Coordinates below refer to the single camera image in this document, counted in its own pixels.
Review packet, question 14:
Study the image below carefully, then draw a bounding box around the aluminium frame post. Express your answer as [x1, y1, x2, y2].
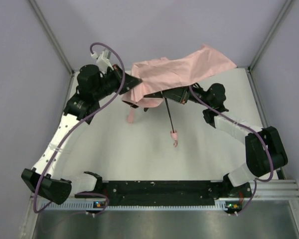
[248, 0, 296, 75]
[27, 0, 76, 75]

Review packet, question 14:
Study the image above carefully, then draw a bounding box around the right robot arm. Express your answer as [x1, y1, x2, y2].
[161, 83, 288, 194]

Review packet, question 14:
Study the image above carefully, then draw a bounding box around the grey slotted cable duct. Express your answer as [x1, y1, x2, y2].
[37, 199, 241, 212]

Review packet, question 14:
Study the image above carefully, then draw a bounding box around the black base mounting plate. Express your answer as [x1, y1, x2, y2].
[74, 180, 253, 206]

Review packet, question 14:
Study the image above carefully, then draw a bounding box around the aluminium frame rail front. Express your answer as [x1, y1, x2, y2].
[38, 180, 299, 205]

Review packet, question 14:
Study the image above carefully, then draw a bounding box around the aluminium frame post left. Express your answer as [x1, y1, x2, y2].
[27, 0, 76, 75]

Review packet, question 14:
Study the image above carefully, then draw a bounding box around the pink and black folding umbrella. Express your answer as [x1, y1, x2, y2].
[121, 43, 238, 148]

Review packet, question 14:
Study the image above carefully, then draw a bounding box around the aluminium frame post right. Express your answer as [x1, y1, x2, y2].
[248, 0, 296, 75]

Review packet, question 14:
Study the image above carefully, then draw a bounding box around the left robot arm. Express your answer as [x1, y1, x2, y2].
[21, 64, 142, 205]

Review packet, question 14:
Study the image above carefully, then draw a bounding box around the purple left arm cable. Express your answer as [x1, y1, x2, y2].
[32, 43, 127, 214]

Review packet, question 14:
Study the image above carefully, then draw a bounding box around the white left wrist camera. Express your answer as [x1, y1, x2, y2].
[91, 49, 114, 73]

